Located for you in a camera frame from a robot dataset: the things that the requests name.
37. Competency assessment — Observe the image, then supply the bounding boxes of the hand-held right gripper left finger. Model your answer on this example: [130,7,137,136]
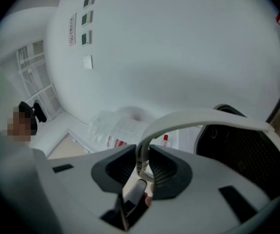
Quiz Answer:
[46,144,137,234]

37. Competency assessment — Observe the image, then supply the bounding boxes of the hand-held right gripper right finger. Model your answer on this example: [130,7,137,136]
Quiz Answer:
[130,144,280,234]

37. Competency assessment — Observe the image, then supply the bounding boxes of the black waste bin white rim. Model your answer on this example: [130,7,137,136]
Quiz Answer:
[135,103,280,206]

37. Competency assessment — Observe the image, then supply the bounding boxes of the person's right hand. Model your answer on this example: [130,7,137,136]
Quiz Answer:
[144,184,154,208]

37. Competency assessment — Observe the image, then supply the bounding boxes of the grey-brown door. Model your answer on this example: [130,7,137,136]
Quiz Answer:
[46,133,92,160]

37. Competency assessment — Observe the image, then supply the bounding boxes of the large clear bottle red label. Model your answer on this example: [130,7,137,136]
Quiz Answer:
[88,106,152,149]

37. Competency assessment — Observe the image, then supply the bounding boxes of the white water dispenser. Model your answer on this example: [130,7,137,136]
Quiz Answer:
[139,124,201,156]

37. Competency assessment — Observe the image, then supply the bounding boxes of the black head-worn camera mount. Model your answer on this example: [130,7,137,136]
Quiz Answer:
[32,102,47,123]

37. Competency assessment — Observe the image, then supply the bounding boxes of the white wall switch plate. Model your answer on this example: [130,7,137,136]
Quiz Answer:
[83,55,93,70]

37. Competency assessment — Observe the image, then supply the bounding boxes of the white wall sign red symbol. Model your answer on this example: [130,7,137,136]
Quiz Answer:
[69,13,77,47]

